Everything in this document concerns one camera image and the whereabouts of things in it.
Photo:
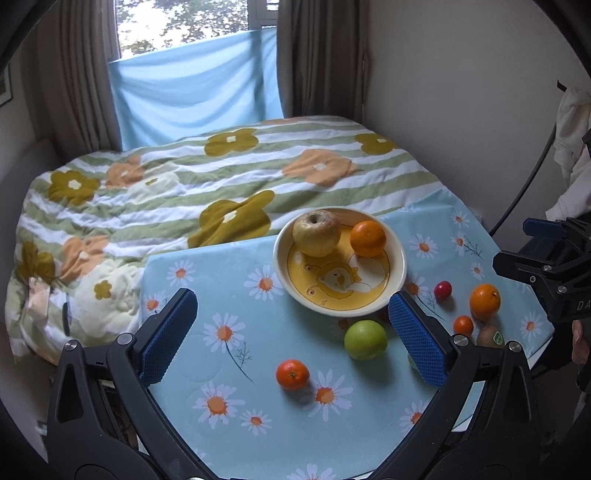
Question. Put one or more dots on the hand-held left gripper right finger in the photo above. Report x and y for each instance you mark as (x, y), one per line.
(418, 339)

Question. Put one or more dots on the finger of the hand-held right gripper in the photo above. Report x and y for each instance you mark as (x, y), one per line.
(540, 226)
(526, 267)

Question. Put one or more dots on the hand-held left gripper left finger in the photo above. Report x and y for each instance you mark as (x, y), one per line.
(166, 337)

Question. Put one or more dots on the small reddish tangerine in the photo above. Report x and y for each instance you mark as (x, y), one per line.
(463, 326)

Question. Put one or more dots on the orange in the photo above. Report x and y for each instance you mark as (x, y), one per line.
(367, 239)
(485, 302)

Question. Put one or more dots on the red cherry tomato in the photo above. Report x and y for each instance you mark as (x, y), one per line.
(443, 290)

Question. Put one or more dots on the kiwi with green sticker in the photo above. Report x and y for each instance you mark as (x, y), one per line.
(488, 337)

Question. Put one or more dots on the cream bowl with yellow chick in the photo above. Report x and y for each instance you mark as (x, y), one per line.
(323, 295)

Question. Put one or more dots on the person's right hand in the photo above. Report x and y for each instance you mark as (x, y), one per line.
(581, 341)

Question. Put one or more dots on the blue daisy tablecloth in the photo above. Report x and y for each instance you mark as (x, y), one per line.
(258, 332)

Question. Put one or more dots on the white garment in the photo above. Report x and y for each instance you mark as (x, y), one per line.
(572, 134)

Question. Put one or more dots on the small black object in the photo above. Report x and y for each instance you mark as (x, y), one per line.
(65, 318)

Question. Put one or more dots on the pink cloth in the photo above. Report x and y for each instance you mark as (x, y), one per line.
(38, 297)

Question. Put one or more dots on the yellow-brown apple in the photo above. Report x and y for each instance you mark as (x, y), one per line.
(316, 235)

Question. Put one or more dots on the striped floral blanket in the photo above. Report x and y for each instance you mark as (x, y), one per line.
(161, 184)

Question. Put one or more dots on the light blue window cloth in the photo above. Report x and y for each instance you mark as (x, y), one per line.
(194, 87)

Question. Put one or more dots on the beige curtain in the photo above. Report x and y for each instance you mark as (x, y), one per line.
(323, 55)
(78, 69)

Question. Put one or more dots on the window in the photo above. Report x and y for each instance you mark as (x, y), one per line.
(184, 23)

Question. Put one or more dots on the framed wall picture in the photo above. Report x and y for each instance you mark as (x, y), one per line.
(4, 87)

